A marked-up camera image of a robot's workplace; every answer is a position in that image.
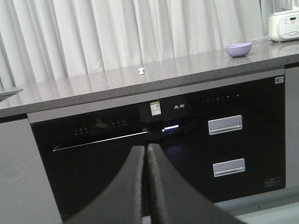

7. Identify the lower silver drawer handle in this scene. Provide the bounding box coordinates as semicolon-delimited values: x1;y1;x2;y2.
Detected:
213;158;246;177

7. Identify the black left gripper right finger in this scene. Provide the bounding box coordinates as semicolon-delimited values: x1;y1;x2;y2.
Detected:
147;144;242;224

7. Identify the black built-in oven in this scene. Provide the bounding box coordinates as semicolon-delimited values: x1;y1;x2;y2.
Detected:
31;102;160;221

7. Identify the clear plastic bag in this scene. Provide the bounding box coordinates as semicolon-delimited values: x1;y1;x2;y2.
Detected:
249;35;272;46

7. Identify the white curtain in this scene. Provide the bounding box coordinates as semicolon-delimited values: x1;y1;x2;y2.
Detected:
0;0;271;89

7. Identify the silver drawer handle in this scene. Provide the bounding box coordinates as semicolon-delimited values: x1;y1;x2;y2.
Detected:
208;115;242;135
213;158;246;177

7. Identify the purple plastic bowl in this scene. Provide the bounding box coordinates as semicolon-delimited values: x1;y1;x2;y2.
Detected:
225;42;252;57

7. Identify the black built-in sterilizer cabinet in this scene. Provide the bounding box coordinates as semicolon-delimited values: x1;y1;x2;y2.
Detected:
160;76;286;203

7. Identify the white blender appliance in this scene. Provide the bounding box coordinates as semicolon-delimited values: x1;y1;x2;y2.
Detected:
268;0;299;42

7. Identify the small white mushroom figurine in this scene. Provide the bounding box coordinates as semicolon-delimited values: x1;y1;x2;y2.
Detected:
138;67;144;76

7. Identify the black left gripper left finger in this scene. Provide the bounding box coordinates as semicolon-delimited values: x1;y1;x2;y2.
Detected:
66;146;145;224

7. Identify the upper silver drawer handle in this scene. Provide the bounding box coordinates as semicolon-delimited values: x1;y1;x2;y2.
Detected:
208;115;242;135

